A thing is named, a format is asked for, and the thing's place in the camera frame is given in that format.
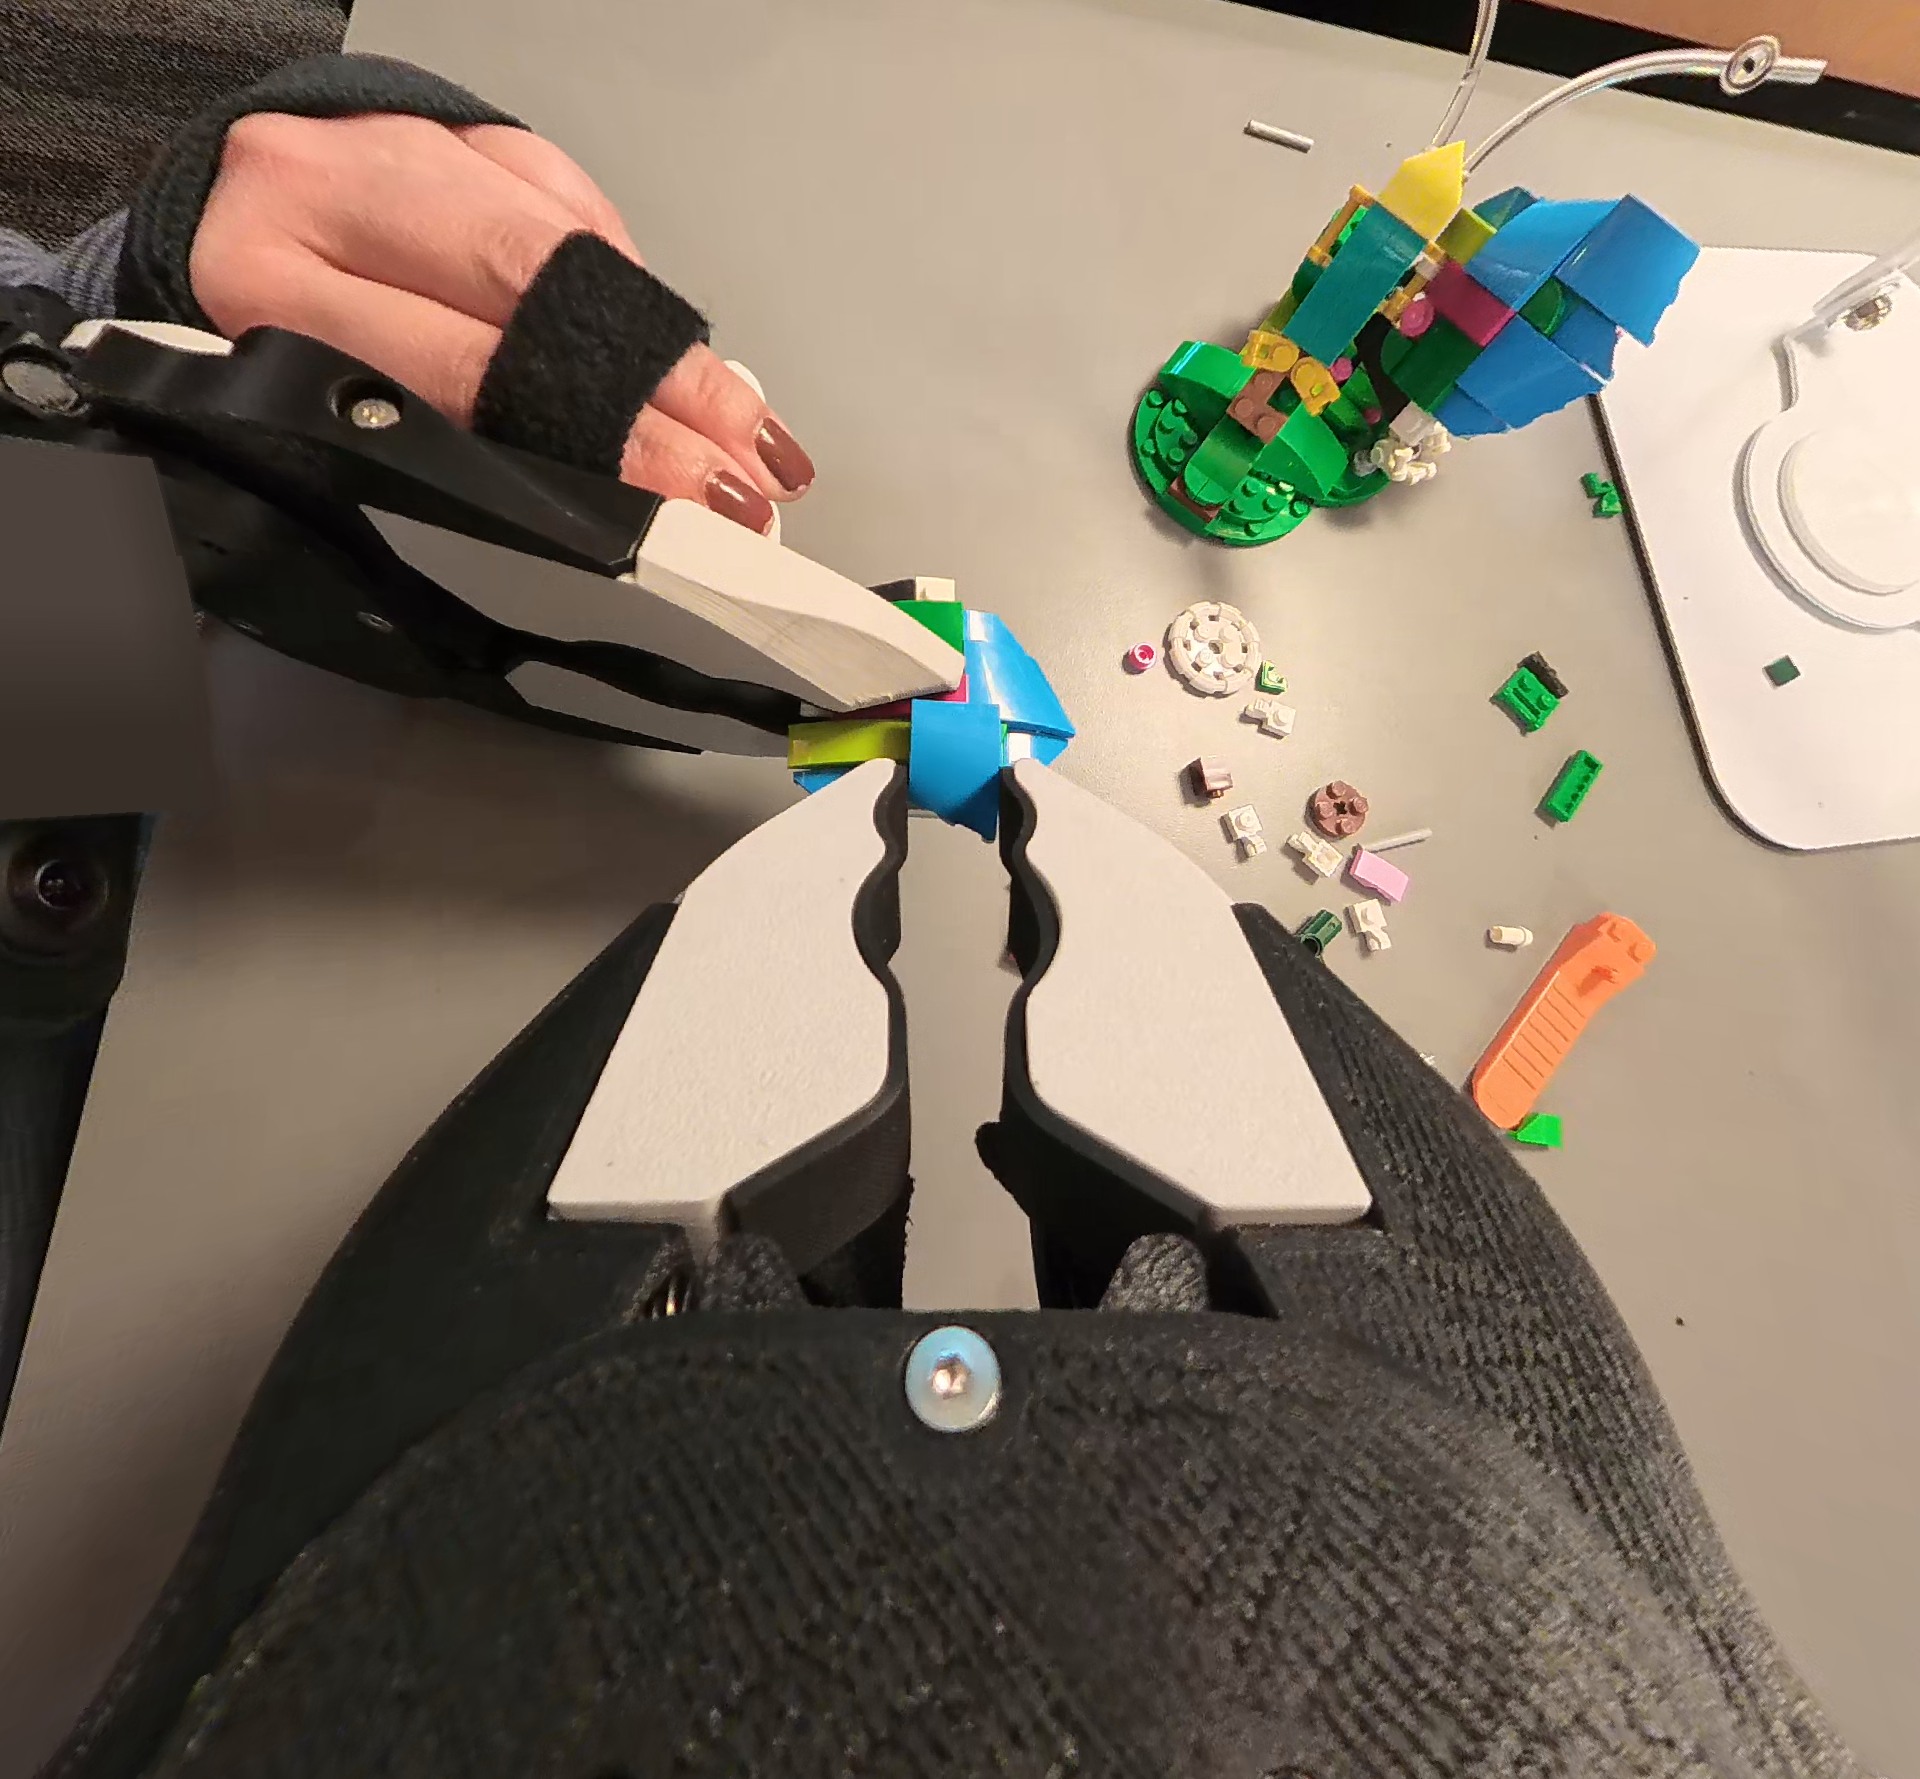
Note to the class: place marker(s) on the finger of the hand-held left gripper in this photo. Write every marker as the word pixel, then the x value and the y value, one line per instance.
pixel 615 696
pixel 779 623

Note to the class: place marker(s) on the black table bracket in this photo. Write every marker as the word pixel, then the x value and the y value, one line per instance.
pixel 60 940

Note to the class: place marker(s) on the white flat stand base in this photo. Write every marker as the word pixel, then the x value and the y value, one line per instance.
pixel 1727 700

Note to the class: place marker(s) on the small green sloped lego piece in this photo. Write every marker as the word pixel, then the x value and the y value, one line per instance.
pixel 1536 1132

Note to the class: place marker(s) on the brown round lego piece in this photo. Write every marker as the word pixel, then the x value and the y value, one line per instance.
pixel 1337 808

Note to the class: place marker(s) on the small multicolour lego assembly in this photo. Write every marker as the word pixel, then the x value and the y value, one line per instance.
pixel 1012 685

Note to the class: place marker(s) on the grey lego bar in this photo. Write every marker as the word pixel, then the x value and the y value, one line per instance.
pixel 1279 135

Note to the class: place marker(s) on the green black lego bracket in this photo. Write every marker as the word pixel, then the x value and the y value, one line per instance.
pixel 1531 696

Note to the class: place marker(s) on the green long lego plate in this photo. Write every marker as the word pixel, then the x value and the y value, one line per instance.
pixel 1570 786

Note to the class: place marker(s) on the pink lego plate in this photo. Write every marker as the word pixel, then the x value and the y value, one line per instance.
pixel 1377 875

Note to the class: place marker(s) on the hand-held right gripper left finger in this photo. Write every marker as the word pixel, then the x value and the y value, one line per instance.
pixel 737 1016

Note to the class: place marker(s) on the small brown white lego piece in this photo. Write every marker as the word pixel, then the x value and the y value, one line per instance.
pixel 1210 780

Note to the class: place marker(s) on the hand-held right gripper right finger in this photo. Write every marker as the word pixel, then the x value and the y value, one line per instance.
pixel 1170 1030

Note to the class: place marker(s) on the dark green lego piece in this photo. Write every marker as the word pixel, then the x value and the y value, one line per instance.
pixel 1321 932

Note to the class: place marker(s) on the white round lego plate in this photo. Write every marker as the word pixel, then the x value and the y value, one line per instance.
pixel 1214 649

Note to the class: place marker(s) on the blue sloped lego piece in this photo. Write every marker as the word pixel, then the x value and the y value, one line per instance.
pixel 954 759

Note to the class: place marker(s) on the thin grey lego rod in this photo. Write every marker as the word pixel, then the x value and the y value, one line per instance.
pixel 1400 840

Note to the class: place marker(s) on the orange lego brick separator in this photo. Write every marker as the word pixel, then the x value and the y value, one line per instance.
pixel 1561 1030

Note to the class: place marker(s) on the brick bird model on green base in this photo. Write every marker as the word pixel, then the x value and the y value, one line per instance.
pixel 1351 370

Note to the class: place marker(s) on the person's left hand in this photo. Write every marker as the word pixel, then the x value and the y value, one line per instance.
pixel 344 235

